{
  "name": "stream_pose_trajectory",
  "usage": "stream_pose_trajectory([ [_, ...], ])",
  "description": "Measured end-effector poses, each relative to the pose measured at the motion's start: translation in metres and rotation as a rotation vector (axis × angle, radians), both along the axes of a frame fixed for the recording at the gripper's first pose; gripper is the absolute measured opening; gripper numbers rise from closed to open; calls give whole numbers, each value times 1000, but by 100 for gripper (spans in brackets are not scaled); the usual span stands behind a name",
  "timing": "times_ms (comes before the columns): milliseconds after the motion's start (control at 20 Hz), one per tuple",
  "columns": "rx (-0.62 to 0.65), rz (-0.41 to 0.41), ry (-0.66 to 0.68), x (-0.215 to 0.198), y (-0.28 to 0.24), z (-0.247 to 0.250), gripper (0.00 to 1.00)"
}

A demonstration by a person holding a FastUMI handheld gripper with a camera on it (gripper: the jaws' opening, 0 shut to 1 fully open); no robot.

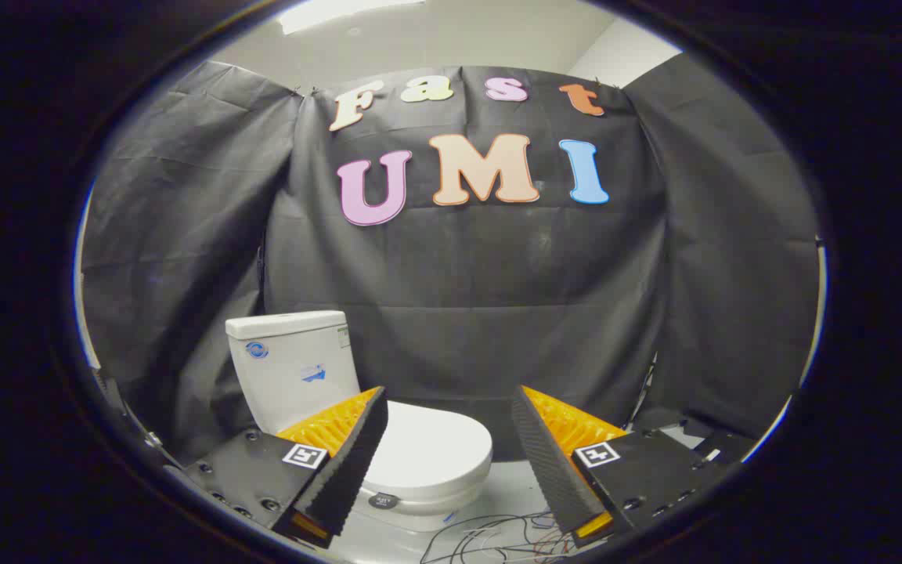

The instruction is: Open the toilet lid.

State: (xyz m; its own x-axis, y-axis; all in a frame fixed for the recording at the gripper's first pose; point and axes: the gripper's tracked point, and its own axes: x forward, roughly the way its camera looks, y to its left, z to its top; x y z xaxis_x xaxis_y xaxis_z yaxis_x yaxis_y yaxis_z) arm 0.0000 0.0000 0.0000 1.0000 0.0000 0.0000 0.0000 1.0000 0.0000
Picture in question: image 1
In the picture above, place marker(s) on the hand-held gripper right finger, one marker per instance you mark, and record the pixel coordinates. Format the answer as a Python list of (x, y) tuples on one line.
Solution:
[(545, 462)]

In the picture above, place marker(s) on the white toilet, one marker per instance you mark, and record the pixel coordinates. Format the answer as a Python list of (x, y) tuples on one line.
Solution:
[(286, 376)]

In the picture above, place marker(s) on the black backdrop cloth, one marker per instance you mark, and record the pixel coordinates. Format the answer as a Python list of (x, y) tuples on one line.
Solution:
[(498, 274)]

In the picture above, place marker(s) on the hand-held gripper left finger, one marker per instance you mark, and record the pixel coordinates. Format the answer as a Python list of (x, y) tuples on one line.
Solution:
[(353, 462)]

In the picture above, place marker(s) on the white toilet lid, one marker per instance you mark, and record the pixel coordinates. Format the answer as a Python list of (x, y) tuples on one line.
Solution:
[(435, 446)]

